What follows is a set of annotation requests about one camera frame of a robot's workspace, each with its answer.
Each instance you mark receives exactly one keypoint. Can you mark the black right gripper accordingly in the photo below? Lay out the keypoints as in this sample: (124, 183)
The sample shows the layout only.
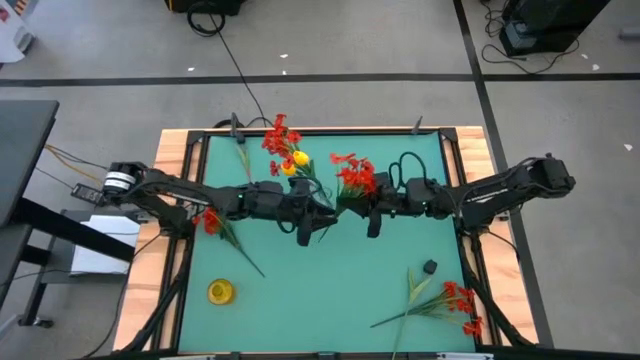
(392, 197)

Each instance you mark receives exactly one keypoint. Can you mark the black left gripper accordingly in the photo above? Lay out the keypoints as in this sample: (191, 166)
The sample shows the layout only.
(300, 205)

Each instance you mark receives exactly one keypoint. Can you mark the clear glass vase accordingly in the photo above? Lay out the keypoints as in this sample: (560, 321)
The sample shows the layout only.
(324, 192)

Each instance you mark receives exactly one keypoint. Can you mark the red artificial flower bunch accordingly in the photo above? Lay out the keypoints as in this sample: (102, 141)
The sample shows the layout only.
(460, 295)
(357, 177)
(211, 220)

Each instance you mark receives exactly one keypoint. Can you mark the red blossom spray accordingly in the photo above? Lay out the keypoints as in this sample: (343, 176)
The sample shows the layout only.
(277, 142)

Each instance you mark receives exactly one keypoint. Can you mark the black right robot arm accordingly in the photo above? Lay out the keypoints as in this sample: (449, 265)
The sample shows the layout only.
(500, 192)

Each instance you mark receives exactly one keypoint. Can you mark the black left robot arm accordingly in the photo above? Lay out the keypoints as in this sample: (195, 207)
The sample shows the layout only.
(165, 182)

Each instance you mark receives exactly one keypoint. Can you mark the yellow glass vase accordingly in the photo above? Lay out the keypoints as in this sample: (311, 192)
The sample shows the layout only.
(221, 291)

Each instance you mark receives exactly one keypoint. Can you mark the green table mat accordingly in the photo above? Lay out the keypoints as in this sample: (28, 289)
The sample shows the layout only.
(325, 300)

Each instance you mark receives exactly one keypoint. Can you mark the small black stone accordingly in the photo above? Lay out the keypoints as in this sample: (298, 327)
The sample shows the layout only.
(430, 266)

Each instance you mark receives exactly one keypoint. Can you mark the short green leaf stem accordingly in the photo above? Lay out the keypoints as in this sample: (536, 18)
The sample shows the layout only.
(245, 160)

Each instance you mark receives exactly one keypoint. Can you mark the pale green leaf stem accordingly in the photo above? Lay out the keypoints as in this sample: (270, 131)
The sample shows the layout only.
(420, 290)

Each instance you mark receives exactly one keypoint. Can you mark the aluminium profile bar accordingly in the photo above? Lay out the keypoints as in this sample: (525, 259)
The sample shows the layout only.
(465, 356)
(187, 357)

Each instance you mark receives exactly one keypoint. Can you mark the white box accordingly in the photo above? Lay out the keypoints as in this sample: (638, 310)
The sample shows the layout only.
(100, 260)

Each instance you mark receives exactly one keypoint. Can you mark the black power brick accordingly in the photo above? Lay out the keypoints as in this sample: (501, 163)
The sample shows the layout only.
(87, 194)

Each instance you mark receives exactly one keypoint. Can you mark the black floor equipment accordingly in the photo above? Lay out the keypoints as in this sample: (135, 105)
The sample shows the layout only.
(550, 25)
(175, 5)

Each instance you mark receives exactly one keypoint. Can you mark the dark grey desk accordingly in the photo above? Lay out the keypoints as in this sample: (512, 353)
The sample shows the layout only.
(25, 150)

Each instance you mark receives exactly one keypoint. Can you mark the white floor object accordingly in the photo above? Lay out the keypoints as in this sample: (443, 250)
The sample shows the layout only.
(12, 35)

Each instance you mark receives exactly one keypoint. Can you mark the black frame clamp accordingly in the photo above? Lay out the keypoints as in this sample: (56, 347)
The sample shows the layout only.
(237, 127)

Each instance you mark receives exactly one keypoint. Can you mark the black table-level camera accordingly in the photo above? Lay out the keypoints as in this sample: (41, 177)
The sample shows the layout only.
(325, 356)

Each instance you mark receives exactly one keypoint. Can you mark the black diagonal frame strut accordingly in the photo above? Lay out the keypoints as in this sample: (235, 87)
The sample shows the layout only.
(156, 307)
(501, 322)

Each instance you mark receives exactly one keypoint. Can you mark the black desk leg frame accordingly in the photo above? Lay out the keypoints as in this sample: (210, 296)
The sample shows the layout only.
(75, 231)

